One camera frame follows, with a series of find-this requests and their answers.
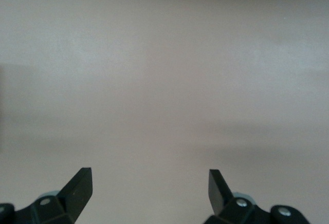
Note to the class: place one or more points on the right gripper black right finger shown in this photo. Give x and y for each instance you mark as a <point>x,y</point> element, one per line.
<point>223,208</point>

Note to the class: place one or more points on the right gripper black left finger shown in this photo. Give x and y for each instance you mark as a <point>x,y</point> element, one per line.
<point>74,198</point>

